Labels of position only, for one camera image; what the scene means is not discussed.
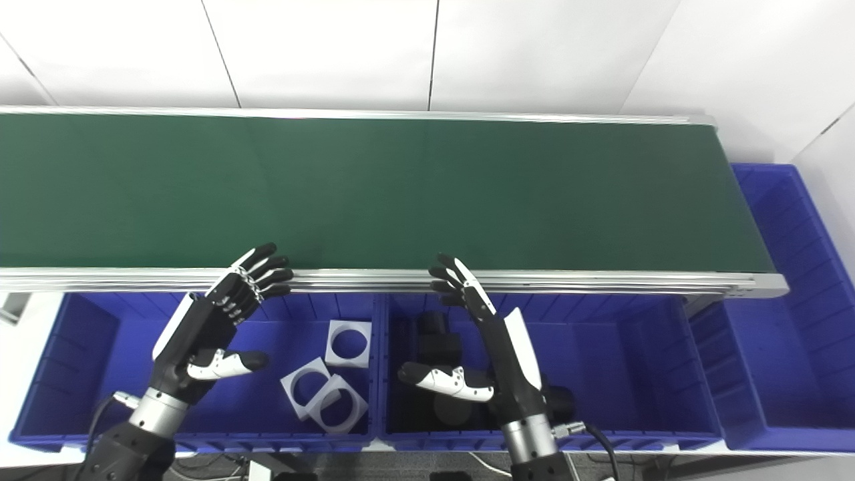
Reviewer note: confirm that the empty blue bin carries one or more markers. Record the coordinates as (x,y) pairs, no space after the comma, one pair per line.
(781,361)

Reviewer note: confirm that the blue bin holding black parts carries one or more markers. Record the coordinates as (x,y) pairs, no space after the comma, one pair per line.
(614,374)

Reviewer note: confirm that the white square part round hole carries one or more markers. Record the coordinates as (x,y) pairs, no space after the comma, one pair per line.
(288,385)
(332,361)
(342,426)

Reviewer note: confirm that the black round part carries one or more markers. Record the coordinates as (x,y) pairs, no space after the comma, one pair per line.
(451,411)

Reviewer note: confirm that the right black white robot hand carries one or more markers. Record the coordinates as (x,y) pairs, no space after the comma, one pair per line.
(511,374)

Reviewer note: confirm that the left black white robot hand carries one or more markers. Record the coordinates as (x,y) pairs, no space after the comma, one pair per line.
(194,334)

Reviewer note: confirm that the green conveyor belt aluminium frame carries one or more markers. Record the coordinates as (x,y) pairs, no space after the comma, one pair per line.
(374,194)

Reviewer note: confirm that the aluminium conveyor support leg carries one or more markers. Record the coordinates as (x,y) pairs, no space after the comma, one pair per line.
(10,307)

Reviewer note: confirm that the black block cylinder part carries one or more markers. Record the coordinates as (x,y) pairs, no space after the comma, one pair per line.
(437,341)

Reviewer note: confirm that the blue bin holding white parts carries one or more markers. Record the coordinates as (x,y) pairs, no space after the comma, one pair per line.
(87,361)

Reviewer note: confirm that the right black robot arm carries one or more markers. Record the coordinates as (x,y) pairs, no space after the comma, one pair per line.
(531,444)

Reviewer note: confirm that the small white box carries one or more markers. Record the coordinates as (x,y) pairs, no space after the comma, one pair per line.
(262,471)

